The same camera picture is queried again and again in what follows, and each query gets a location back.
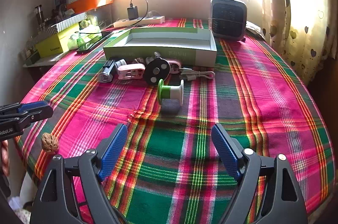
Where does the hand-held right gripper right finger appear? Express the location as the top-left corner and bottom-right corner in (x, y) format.
(211, 123), (309, 224)

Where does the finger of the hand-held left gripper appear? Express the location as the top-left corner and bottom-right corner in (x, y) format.
(0, 108), (54, 127)
(0, 101), (52, 117)

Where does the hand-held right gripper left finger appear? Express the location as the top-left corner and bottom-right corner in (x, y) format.
(30, 123), (128, 224)

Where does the green and white spool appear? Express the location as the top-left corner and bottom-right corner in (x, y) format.
(157, 79), (184, 114)

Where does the black bike light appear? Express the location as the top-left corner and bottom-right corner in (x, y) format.
(98, 59), (116, 83)

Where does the white charging cable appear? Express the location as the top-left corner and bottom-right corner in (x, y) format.
(180, 67), (215, 81)

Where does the pink plastic clip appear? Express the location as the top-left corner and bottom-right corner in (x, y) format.
(117, 64), (146, 81)

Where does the black round disc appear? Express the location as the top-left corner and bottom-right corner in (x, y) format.
(144, 58), (171, 87)

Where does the small pink plastic holder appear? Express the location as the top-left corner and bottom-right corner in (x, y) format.
(168, 60), (183, 74)

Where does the green and white cardboard box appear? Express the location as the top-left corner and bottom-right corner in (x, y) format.
(103, 27), (217, 68)

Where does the person's left hand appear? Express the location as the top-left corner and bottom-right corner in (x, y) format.
(0, 140), (10, 177)

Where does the plaid tablecloth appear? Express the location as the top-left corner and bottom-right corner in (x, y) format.
(13, 17), (336, 224)

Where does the yellow-green box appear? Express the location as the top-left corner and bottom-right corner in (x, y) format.
(35, 25), (80, 54)

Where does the green tissue pack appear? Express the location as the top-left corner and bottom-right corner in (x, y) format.
(67, 26), (102, 50)

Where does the black phone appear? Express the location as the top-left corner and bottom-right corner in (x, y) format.
(76, 33), (113, 53)

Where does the glass press pot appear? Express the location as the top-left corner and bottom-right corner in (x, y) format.
(33, 4), (45, 29)

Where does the striped box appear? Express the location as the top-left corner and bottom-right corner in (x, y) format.
(50, 11), (87, 30)

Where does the orange tray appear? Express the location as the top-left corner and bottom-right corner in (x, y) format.
(66, 0), (114, 13)

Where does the grey small desktop fan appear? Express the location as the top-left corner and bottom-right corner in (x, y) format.
(210, 0), (248, 41)

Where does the white power strip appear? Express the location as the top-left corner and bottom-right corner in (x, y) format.
(113, 15), (166, 28)

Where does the heart print curtain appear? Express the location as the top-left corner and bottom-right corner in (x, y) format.
(261, 0), (338, 87)

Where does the black charger cable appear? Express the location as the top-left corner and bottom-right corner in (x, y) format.
(131, 0), (149, 21)

